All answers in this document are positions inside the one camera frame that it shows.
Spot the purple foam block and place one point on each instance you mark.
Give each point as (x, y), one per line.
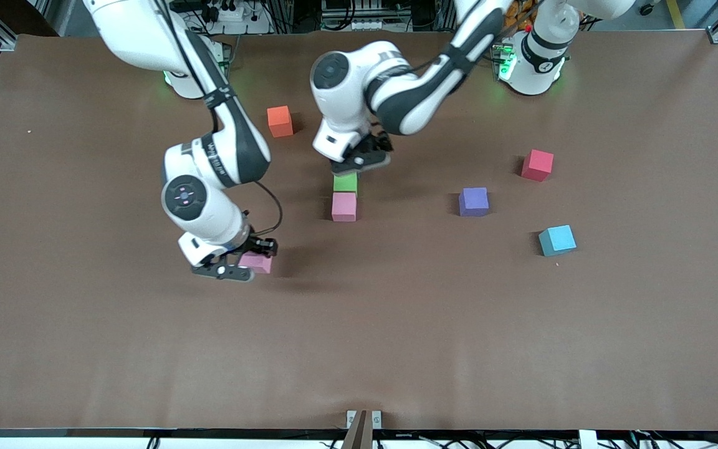
(473, 201)

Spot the silver table edge bracket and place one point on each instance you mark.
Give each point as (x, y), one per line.
(351, 418)

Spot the pink foam block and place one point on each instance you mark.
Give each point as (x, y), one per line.
(258, 264)
(344, 207)

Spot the white power strip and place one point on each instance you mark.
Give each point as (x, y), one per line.
(250, 26)

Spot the black caster wheel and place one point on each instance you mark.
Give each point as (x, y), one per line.
(647, 7)

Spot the light blue foam block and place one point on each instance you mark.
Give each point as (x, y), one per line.
(557, 240)

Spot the white plastic block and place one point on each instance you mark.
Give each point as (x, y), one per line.
(588, 439)

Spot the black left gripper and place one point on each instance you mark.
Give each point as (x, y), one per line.
(376, 144)

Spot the black electronics unit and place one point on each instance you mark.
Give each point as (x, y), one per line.
(359, 12)

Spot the red foam block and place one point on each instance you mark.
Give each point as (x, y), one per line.
(538, 165)

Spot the green foam block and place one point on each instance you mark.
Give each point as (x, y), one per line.
(345, 183)

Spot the pile of orange objects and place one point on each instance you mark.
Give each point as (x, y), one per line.
(518, 15)

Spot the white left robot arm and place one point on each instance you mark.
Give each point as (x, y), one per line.
(340, 100)

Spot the orange foam block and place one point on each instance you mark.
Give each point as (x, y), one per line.
(280, 121)

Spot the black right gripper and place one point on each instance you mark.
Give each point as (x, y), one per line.
(262, 246)

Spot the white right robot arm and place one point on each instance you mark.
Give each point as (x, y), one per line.
(203, 215)

